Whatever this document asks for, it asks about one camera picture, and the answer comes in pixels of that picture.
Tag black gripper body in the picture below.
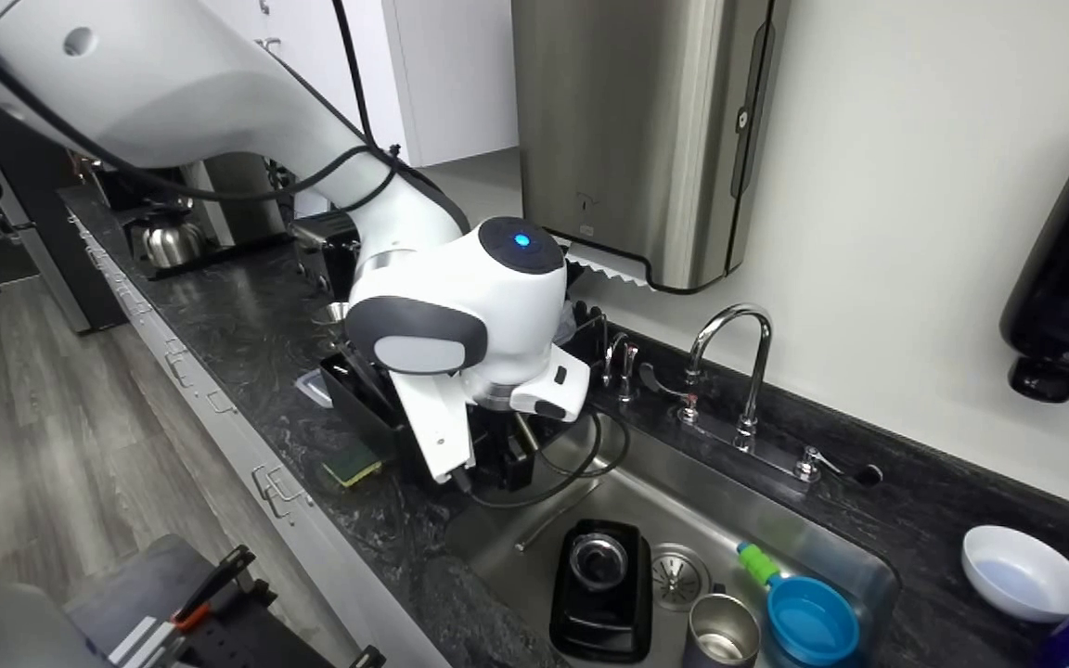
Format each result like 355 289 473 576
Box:
473 409 564 496

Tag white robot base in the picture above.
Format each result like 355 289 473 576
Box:
0 448 111 668

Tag black cup in sink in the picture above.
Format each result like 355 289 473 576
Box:
548 517 657 665

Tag stainless steel sink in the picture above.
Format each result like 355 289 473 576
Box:
464 410 901 668

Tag steel sink drain strainer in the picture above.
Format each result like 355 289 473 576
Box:
647 538 711 608

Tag chrome sink faucet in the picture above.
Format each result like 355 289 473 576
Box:
674 303 886 488

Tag green yellow sponge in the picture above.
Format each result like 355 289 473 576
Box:
318 440 387 493

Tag black dish rack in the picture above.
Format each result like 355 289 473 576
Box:
307 234 439 484

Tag white base cabinet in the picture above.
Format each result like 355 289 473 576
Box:
63 209 458 668

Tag black breadboard table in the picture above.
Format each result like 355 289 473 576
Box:
63 531 340 668

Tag orange black clamp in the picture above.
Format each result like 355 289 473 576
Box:
167 541 261 643

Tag stainless paper towel dispenser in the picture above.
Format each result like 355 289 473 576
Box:
510 0 781 296

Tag small white bowl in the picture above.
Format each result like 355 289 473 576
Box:
959 523 1069 627

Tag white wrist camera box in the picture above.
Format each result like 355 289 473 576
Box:
387 367 487 484

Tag aluminium bracket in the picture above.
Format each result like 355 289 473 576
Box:
104 608 184 668

